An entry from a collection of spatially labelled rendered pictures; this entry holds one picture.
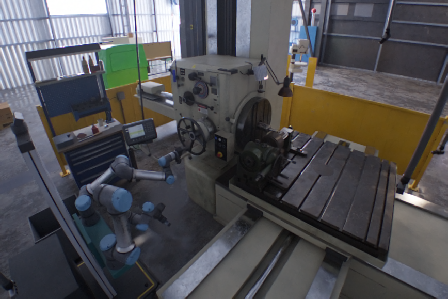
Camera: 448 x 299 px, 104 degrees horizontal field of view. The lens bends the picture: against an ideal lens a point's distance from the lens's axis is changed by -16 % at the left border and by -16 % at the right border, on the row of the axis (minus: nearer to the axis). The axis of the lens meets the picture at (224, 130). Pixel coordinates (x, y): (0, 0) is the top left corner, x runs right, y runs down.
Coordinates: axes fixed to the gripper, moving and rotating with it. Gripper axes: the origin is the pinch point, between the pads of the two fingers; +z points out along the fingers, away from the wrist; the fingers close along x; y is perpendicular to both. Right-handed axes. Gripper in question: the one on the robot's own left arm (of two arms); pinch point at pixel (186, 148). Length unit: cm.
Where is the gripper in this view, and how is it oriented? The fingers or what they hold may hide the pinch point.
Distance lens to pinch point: 205.3
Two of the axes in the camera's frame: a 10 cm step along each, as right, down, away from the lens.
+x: -3.3, 6.8, 6.6
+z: 6.4, -3.5, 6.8
